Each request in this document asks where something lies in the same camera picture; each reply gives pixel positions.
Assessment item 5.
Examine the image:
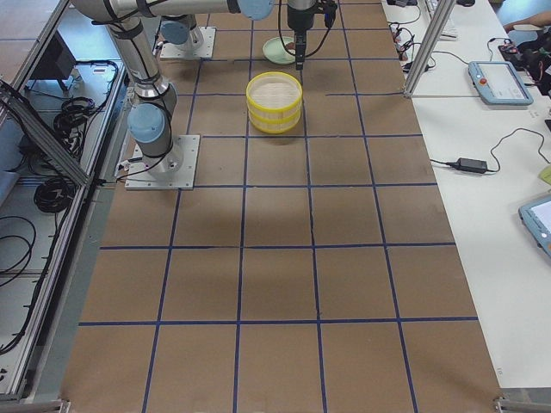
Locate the black power adapter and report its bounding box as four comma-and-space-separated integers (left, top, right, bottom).
446, 157, 488, 174

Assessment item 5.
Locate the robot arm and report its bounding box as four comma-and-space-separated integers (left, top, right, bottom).
160, 1, 337, 71
72, 1, 274, 173

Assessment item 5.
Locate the aluminium frame post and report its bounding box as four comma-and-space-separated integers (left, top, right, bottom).
403, 24, 439, 98

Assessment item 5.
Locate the blue teach pendant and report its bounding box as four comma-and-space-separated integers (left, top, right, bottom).
517, 194, 550, 260
467, 61, 533, 107

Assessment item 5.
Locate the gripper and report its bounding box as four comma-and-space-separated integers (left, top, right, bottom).
287, 0, 337, 71

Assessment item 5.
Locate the green plate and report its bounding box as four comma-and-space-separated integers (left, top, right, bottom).
263, 36, 295, 65

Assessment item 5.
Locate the white keyboard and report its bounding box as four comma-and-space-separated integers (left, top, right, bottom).
424, 0, 458, 40

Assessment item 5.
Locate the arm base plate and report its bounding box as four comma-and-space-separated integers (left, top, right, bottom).
160, 26, 216, 60
125, 135, 201, 190

